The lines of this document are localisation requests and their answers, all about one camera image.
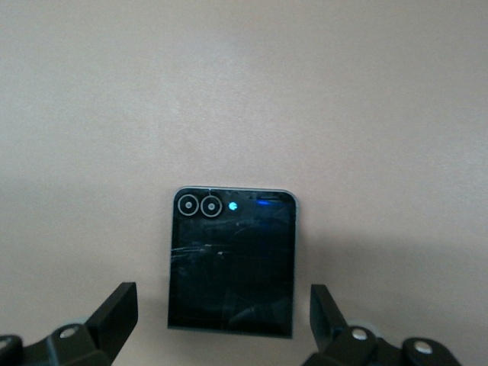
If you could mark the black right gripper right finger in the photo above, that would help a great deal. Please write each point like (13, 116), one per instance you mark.
(350, 347)

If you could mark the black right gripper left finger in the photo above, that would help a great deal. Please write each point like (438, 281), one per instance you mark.
(95, 343)

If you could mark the small black flip phone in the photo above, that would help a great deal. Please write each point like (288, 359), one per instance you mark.
(228, 267)

